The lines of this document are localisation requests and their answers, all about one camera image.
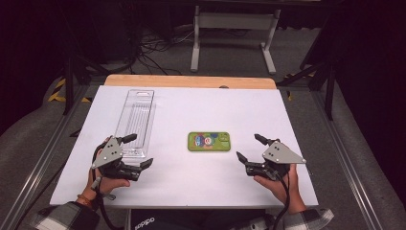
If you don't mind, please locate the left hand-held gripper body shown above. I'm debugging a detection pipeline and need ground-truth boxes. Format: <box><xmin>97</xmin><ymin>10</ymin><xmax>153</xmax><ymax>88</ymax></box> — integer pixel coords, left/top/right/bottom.
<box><xmin>91</xmin><ymin>135</ymin><xmax>144</xmax><ymax>182</ymax></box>

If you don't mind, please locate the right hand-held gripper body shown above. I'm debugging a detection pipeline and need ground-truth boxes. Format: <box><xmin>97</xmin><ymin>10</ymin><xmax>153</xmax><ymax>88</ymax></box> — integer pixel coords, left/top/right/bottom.
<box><xmin>244</xmin><ymin>137</ymin><xmax>307</xmax><ymax>182</ymax></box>

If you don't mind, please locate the clear plastic tray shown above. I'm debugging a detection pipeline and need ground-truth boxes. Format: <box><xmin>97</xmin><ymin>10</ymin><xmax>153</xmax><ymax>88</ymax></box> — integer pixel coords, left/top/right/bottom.
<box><xmin>114</xmin><ymin>89</ymin><xmax>157</xmax><ymax>160</ymax></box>

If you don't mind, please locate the green phone case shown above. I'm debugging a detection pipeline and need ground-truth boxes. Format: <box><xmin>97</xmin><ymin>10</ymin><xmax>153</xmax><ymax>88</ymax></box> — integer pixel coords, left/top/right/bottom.
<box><xmin>187</xmin><ymin>131</ymin><xmax>232</xmax><ymax>152</ymax></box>

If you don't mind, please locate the person's left hand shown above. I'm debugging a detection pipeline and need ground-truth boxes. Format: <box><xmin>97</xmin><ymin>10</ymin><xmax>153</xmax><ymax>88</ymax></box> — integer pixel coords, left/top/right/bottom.
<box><xmin>79</xmin><ymin>166</ymin><xmax>131</xmax><ymax>205</ymax></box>

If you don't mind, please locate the person's right hand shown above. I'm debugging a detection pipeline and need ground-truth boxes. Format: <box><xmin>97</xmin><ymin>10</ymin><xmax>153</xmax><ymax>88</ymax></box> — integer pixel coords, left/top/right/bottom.
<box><xmin>253</xmin><ymin>163</ymin><xmax>308</xmax><ymax>215</ymax></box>

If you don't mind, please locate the white table cover sheet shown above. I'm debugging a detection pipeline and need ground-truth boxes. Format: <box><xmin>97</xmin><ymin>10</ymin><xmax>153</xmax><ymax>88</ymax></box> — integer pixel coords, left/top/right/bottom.
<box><xmin>49</xmin><ymin>84</ymin><xmax>320</xmax><ymax>210</ymax></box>

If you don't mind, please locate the person's black clothing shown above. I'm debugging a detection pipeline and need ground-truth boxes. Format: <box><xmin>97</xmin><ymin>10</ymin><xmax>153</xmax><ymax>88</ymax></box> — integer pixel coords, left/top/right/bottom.
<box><xmin>130</xmin><ymin>209</ymin><xmax>266</xmax><ymax>230</ymax></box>

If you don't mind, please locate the yellow black floor tape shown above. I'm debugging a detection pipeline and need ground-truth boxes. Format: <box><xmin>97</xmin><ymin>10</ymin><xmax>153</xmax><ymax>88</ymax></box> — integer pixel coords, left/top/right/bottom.
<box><xmin>47</xmin><ymin>78</ymin><xmax>92</xmax><ymax>104</ymax></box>

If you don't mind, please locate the black tripod stand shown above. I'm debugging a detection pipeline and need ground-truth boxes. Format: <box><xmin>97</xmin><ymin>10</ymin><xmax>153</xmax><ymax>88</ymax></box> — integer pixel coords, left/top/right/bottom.
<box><xmin>61</xmin><ymin>57</ymin><xmax>109</xmax><ymax>116</ymax></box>
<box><xmin>276</xmin><ymin>60</ymin><xmax>336</xmax><ymax>122</ymax></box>

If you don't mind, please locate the wooden table board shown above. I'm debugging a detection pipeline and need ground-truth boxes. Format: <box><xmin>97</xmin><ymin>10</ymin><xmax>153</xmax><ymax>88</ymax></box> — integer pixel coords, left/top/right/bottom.
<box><xmin>103</xmin><ymin>74</ymin><xmax>278</xmax><ymax>90</ymax></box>

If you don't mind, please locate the right hand-held gripper black cable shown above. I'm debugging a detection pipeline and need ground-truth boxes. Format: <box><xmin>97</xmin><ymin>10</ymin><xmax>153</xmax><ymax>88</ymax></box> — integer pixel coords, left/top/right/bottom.
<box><xmin>271</xmin><ymin>173</ymin><xmax>291</xmax><ymax>230</ymax></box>

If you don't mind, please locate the hand-held gripper black cable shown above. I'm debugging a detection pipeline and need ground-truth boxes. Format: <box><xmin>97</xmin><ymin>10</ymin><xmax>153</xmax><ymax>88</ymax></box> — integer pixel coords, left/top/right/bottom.
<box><xmin>271</xmin><ymin>173</ymin><xmax>291</xmax><ymax>230</ymax></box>
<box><xmin>90</xmin><ymin>147</ymin><xmax>125</xmax><ymax>230</ymax></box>

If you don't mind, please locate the left hand-held gripper black cable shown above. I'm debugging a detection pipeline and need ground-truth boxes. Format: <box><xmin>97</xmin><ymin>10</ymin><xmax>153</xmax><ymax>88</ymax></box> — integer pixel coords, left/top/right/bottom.
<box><xmin>90</xmin><ymin>147</ymin><xmax>125</xmax><ymax>230</ymax></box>

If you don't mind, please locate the orange bracelet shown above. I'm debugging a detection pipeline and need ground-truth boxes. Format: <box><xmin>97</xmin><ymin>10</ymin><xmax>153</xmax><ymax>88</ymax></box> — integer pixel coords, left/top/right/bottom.
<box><xmin>76</xmin><ymin>194</ymin><xmax>94</xmax><ymax>207</ymax></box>

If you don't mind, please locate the aluminium rail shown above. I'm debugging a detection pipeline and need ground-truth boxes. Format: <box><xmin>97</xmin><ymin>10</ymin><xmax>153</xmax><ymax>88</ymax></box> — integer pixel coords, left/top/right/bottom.
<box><xmin>0</xmin><ymin>84</ymin><xmax>92</xmax><ymax>230</ymax></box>
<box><xmin>310</xmin><ymin>90</ymin><xmax>384</xmax><ymax>230</ymax></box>

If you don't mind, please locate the bundle of black floor cables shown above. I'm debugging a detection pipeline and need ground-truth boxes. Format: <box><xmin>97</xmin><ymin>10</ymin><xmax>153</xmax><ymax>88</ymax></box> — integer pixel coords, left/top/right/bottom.
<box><xmin>127</xmin><ymin>28</ymin><xmax>195</xmax><ymax>76</ymax></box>

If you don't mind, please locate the white metal table frame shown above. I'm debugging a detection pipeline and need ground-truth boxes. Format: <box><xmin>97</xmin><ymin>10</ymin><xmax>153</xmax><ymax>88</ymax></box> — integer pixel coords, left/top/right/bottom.
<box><xmin>190</xmin><ymin>5</ymin><xmax>282</xmax><ymax>76</ymax></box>

